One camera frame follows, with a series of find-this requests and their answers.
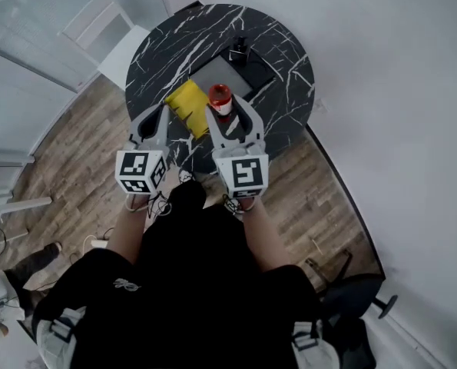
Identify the black office chair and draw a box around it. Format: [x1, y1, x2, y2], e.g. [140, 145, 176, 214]
[303, 247, 400, 369]

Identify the person's left forearm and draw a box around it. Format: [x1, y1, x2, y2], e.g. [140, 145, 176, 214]
[104, 201, 153, 265]

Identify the white chair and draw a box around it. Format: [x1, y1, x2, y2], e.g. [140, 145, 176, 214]
[56, 0, 153, 92]

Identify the white power adapter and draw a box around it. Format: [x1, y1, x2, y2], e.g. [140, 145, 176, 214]
[82, 234, 109, 251]

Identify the white desk frame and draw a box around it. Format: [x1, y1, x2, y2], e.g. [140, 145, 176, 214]
[0, 145, 53, 246]

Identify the person's black t-shirt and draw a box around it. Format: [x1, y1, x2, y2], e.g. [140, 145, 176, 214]
[31, 180, 330, 369]

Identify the black tray grey inside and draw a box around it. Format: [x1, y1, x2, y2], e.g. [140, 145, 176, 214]
[187, 46, 277, 101]

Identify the grey backpack shoulder strap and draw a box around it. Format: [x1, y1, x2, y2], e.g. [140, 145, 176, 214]
[35, 306, 88, 369]
[291, 319, 344, 369]

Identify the gripper cable bundle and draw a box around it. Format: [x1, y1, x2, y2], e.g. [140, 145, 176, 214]
[123, 169, 195, 218]
[220, 192, 257, 215]

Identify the yellow box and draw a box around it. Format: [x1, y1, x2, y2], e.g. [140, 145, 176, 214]
[164, 79, 214, 139]

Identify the person's right forearm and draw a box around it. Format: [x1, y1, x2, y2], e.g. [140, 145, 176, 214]
[239, 200, 291, 274]

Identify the round black marble table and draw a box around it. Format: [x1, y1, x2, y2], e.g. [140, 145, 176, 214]
[124, 2, 316, 175]

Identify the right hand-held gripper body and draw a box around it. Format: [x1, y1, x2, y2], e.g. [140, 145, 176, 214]
[214, 139, 271, 200]

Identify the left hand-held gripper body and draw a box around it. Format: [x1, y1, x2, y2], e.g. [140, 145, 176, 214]
[114, 139, 170, 197]

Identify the dark red bottle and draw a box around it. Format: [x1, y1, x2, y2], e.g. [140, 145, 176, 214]
[207, 83, 241, 125]

